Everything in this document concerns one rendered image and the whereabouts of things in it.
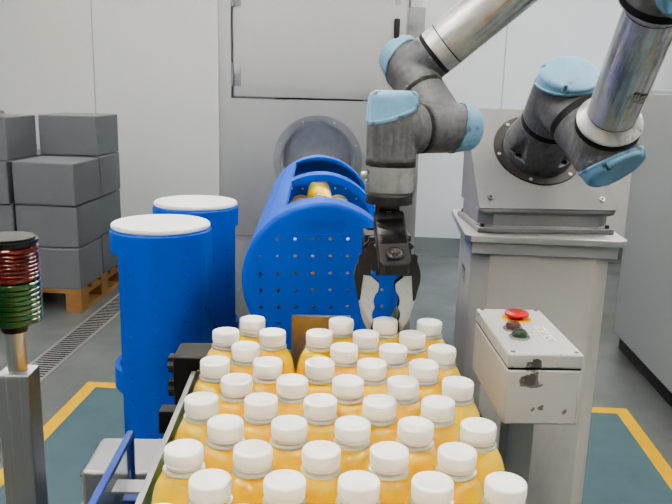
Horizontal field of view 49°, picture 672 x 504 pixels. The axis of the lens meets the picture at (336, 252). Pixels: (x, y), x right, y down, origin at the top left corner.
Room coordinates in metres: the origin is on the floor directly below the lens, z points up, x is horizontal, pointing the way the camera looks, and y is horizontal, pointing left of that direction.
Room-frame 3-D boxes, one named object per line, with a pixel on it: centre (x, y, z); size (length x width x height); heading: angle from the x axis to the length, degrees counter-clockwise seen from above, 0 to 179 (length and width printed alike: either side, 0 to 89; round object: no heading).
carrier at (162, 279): (2.08, 0.50, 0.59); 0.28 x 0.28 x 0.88
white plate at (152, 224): (2.08, 0.50, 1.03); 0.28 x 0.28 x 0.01
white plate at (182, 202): (2.48, 0.48, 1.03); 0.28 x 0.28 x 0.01
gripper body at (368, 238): (1.12, -0.08, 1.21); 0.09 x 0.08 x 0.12; 2
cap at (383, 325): (1.10, -0.08, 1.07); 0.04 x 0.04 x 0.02
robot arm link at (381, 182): (1.12, -0.08, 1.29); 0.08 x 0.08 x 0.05
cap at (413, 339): (1.04, -0.12, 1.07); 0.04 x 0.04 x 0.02
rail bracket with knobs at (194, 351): (1.16, 0.22, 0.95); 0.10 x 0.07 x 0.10; 92
